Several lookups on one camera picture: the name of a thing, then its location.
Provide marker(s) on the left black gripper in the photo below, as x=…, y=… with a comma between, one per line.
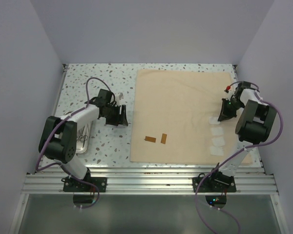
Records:
x=117, y=115

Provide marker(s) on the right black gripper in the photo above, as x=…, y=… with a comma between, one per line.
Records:
x=229, y=108

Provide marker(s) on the white gauze pad top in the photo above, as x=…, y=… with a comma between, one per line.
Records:
x=214, y=121

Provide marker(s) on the white gauze pad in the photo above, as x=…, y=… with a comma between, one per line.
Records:
x=218, y=141
x=214, y=121
x=216, y=151
x=217, y=131

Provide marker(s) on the steel surgical scissors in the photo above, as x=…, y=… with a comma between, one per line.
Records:
x=85, y=132

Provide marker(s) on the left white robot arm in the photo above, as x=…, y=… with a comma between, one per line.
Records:
x=59, y=136

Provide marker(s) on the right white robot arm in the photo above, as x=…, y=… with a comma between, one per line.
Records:
x=252, y=129

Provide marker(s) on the brown bandage horizontal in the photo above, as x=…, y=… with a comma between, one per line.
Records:
x=150, y=139

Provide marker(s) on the white gauze pad bottom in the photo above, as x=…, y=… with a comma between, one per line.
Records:
x=216, y=151

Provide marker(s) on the steel instrument tray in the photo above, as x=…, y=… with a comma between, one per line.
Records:
x=78, y=126

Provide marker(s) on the brown bandage vertical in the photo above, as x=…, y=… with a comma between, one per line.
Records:
x=163, y=138

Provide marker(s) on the beige cloth mat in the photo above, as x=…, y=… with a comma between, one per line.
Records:
x=179, y=104

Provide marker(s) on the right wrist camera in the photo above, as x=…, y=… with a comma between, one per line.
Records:
x=229, y=90

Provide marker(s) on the aluminium rail frame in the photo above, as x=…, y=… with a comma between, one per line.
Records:
x=151, y=181

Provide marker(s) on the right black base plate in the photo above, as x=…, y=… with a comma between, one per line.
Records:
x=210, y=185

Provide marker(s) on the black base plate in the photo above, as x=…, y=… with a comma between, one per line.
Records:
x=210, y=185
x=92, y=184

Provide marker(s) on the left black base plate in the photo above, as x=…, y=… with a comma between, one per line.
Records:
x=92, y=184

